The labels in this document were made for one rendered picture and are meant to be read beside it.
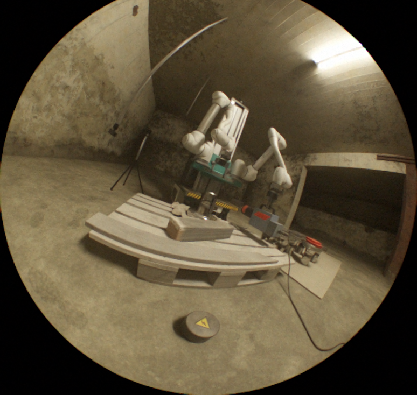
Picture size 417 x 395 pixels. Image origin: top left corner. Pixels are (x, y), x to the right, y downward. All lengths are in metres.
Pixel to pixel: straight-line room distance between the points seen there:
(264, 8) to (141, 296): 2.95
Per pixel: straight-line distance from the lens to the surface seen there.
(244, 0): 2.56
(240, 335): 0.56
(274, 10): 2.52
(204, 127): 1.29
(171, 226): 0.61
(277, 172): 1.16
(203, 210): 0.99
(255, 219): 1.13
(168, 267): 0.48
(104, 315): 0.47
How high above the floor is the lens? 0.44
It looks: 1 degrees down
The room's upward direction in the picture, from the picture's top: 21 degrees clockwise
